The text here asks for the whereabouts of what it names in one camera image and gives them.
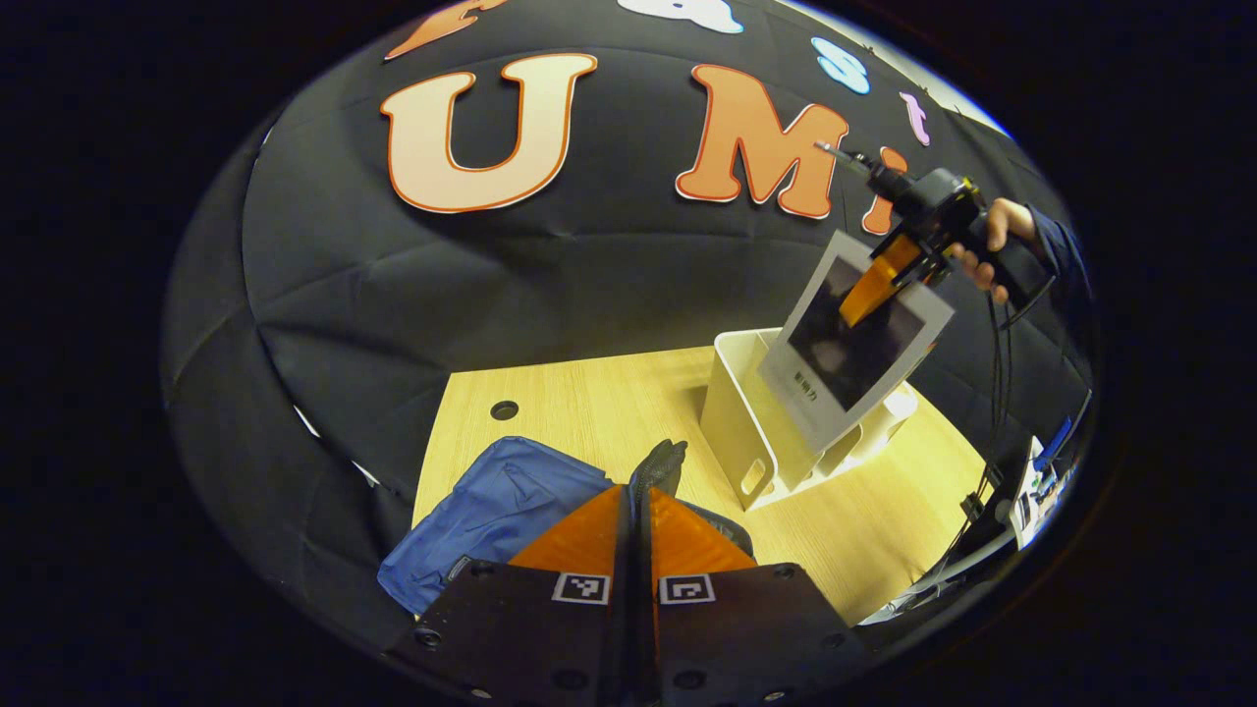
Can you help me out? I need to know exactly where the white bookshelf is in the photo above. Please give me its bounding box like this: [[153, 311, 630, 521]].
[[699, 329, 921, 512]]

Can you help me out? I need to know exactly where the blue schoolbag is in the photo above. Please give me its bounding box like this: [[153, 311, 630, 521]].
[[378, 437, 757, 615]]

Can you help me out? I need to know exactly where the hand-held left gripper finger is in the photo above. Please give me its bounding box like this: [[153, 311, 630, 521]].
[[638, 486, 870, 707], [388, 483, 639, 707]]

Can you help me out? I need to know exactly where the cluttered white side table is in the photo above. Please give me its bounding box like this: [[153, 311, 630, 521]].
[[874, 417, 1081, 625]]

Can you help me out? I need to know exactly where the black cable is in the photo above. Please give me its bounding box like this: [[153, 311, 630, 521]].
[[957, 278, 1060, 526]]

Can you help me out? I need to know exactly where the grey bordered dark cover book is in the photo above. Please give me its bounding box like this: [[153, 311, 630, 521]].
[[756, 231, 956, 455]]

